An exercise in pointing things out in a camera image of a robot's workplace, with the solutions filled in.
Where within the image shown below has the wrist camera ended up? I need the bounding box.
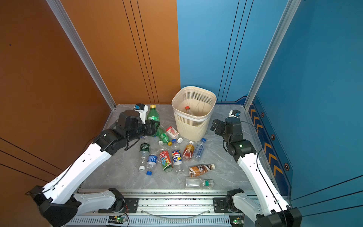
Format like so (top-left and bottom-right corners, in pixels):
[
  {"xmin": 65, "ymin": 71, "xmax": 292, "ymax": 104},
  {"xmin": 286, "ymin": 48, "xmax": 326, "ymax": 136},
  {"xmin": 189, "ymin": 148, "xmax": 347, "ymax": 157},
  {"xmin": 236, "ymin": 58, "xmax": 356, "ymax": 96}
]
[
  {"xmin": 133, "ymin": 103, "xmax": 148, "ymax": 124},
  {"xmin": 229, "ymin": 109, "xmax": 241, "ymax": 118}
]

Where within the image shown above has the clear bottle dark green label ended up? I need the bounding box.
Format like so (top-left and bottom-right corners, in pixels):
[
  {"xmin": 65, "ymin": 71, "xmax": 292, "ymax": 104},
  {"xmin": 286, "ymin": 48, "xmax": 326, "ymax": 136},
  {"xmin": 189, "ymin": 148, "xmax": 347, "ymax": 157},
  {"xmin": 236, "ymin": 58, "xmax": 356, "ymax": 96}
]
[{"xmin": 139, "ymin": 136, "xmax": 150, "ymax": 171}]

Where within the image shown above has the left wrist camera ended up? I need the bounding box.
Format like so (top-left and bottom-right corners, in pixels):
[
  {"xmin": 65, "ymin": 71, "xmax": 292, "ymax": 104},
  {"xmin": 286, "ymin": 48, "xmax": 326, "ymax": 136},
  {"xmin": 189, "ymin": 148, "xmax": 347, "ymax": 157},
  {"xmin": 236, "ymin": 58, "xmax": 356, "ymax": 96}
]
[{"xmin": 133, "ymin": 103, "xmax": 148, "ymax": 124}]

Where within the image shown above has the orange red label bottle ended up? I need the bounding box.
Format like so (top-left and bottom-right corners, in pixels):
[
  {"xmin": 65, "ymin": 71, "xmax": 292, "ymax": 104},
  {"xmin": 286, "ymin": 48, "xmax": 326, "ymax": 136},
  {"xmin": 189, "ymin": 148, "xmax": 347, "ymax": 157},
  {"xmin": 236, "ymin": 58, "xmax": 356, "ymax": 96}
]
[{"xmin": 183, "ymin": 141, "xmax": 194, "ymax": 161}]

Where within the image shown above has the brown coffee drink bottle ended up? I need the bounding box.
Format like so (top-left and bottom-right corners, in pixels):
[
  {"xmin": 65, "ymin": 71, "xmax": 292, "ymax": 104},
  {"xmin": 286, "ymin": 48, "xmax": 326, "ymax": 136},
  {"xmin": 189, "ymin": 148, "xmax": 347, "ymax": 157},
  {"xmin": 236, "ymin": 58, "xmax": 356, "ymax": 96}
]
[{"xmin": 189, "ymin": 164, "xmax": 216, "ymax": 177}]

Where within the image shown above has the clear water bottle blue cap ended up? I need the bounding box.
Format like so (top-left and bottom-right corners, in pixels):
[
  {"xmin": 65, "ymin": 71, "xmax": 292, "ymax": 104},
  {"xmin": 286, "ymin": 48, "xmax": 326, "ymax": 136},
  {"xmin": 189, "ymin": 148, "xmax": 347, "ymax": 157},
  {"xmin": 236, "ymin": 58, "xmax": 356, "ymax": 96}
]
[{"xmin": 192, "ymin": 138, "xmax": 206, "ymax": 161}]

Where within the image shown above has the clear bottle green cap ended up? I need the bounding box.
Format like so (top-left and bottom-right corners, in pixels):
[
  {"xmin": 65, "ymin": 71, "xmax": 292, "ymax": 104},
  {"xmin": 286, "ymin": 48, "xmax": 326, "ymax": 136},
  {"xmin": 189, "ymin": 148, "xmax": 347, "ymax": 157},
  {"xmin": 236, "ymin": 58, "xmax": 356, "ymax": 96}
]
[{"xmin": 185, "ymin": 177, "xmax": 214, "ymax": 189}]

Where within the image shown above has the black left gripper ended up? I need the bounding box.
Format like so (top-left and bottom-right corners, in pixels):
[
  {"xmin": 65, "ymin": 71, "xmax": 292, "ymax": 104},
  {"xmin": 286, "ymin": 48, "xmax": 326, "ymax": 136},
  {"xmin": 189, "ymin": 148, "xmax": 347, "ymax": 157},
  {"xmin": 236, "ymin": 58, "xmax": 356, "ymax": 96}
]
[{"xmin": 126, "ymin": 120, "xmax": 160, "ymax": 146}]

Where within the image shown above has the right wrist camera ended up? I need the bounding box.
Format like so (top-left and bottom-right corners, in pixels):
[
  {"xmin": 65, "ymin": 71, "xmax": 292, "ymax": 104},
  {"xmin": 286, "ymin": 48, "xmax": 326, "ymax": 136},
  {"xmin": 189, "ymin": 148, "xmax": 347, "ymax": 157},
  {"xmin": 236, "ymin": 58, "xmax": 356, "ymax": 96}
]
[{"xmin": 229, "ymin": 109, "xmax": 241, "ymax": 118}]

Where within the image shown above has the clear bottle blue label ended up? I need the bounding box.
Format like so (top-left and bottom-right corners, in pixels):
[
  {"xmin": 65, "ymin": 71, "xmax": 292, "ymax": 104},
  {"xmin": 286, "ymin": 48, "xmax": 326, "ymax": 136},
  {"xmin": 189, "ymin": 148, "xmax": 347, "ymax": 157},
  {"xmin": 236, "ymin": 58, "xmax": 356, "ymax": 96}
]
[{"xmin": 146, "ymin": 151, "xmax": 158, "ymax": 176}]

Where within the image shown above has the right green circuit board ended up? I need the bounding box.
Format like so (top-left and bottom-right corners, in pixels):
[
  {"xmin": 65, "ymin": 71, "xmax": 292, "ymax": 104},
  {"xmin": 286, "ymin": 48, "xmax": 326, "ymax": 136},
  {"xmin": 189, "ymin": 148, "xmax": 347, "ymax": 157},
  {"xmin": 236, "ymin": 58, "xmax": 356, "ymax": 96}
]
[{"xmin": 229, "ymin": 216, "xmax": 244, "ymax": 227}]

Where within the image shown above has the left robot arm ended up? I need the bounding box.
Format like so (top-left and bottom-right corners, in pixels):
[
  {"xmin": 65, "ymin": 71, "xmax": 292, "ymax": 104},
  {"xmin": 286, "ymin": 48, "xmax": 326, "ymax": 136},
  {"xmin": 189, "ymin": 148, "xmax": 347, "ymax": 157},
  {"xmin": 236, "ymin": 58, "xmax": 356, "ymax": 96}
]
[{"xmin": 28, "ymin": 110, "xmax": 160, "ymax": 227}]

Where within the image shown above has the Pepsi label clear bottle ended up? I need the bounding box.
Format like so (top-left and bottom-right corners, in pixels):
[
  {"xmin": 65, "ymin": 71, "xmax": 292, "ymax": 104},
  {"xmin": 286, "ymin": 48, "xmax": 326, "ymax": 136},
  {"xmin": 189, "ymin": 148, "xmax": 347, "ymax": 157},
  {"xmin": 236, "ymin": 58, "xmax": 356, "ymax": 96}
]
[{"xmin": 171, "ymin": 139, "xmax": 184, "ymax": 174}]

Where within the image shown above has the bottle with watermelon label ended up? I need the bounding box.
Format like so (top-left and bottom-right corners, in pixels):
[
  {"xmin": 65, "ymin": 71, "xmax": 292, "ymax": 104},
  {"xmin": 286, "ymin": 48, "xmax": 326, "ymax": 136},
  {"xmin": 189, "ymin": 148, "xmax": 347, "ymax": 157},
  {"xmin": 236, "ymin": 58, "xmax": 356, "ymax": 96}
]
[{"xmin": 166, "ymin": 126, "xmax": 183, "ymax": 144}]

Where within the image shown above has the right aluminium corner post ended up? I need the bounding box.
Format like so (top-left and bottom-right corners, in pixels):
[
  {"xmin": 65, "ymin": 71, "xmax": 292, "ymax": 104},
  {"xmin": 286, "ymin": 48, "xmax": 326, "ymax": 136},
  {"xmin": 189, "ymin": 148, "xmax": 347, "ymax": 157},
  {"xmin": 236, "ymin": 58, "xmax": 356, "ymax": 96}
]
[{"xmin": 244, "ymin": 0, "xmax": 301, "ymax": 110}]

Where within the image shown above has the large green soda bottle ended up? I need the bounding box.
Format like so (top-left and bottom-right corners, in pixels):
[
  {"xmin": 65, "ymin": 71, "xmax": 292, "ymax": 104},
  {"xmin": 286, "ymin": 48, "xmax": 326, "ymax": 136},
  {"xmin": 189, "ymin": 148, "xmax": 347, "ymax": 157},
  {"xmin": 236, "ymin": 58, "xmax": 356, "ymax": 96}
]
[{"xmin": 147, "ymin": 105, "xmax": 160, "ymax": 122}]

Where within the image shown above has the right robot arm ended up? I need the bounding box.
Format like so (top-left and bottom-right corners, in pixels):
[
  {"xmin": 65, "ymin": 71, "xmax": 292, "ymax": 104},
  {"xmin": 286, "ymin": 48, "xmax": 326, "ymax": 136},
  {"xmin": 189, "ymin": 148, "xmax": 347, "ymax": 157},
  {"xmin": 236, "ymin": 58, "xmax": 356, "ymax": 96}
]
[{"xmin": 211, "ymin": 116, "xmax": 303, "ymax": 227}]

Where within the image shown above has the left aluminium corner post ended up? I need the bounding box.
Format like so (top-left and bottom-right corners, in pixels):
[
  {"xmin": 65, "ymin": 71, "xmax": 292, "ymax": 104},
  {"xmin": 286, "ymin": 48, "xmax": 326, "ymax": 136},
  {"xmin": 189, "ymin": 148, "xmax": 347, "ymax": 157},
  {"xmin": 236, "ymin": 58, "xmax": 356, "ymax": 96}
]
[{"xmin": 46, "ymin": 0, "xmax": 116, "ymax": 110}]

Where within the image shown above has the cream plastic waste bin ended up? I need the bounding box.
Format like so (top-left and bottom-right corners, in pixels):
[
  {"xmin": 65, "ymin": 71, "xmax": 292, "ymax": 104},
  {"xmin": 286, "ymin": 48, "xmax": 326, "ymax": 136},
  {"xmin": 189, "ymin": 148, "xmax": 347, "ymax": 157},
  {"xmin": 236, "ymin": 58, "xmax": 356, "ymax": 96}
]
[{"xmin": 172, "ymin": 86, "xmax": 216, "ymax": 141}]

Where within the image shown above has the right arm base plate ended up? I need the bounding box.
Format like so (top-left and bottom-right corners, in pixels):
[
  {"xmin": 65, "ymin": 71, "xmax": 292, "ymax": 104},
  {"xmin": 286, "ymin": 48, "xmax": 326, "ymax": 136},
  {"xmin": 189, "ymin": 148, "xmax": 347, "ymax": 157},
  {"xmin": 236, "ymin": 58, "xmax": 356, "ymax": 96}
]
[{"xmin": 213, "ymin": 197, "xmax": 236, "ymax": 213}]

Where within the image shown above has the green circuit board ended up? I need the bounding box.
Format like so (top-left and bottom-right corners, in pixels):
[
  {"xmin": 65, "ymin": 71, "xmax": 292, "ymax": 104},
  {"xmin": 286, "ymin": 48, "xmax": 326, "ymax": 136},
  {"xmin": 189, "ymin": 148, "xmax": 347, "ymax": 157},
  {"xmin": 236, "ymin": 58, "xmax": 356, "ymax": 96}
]
[
  {"xmin": 107, "ymin": 216, "xmax": 129, "ymax": 226},
  {"xmin": 229, "ymin": 216, "xmax": 244, "ymax": 227}
]

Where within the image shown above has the aluminium corner post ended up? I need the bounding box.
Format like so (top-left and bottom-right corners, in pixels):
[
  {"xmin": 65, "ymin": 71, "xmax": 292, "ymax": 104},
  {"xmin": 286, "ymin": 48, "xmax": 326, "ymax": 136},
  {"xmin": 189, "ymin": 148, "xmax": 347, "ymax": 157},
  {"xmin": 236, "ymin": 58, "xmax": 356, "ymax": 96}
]
[
  {"xmin": 46, "ymin": 0, "xmax": 116, "ymax": 110},
  {"xmin": 244, "ymin": 0, "xmax": 301, "ymax": 110}
]

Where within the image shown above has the left green circuit board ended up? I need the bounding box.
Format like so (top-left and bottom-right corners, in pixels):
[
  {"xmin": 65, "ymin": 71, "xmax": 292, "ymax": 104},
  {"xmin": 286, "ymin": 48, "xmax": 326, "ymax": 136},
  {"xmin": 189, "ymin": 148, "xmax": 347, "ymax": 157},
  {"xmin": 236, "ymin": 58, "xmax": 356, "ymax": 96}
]
[{"xmin": 107, "ymin": 216, "xmax": 129, "ymax": 226}]

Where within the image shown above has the small green soda bottle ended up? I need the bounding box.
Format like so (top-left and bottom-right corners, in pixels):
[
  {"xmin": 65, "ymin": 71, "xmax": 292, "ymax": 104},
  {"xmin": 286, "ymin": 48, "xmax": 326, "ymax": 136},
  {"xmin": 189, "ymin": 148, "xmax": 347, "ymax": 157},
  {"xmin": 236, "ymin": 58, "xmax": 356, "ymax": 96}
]
[{"xmin": 157, "ymin": 126, "xmax": 172, "ymax": 146}]

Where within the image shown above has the red Qoo drink bottle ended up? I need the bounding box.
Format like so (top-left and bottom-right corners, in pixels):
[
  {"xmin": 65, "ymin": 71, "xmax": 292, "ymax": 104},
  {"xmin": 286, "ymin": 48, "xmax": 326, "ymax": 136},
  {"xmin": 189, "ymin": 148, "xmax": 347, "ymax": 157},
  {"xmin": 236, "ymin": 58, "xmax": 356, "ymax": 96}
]
[{"xmin": 158, "ymin": 141, "xmax": 173, "ymax": 173}]

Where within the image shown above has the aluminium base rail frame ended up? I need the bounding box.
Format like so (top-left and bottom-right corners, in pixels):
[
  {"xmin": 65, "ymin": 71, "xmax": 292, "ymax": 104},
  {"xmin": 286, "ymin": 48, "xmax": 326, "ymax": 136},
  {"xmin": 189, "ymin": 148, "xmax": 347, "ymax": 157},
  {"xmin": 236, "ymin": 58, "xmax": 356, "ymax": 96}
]
[{"xmin": 66, "ymin": 190, "xmax": 259, "ymax": 227}]

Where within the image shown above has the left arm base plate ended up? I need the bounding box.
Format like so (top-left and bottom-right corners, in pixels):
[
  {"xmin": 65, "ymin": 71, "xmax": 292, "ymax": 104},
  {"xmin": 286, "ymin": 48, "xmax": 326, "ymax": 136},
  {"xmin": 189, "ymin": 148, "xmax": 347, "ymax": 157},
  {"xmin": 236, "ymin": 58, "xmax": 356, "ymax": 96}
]
[{"xmin": 98, "ymin": 198, "xmax": 139, "ymax": 214}]

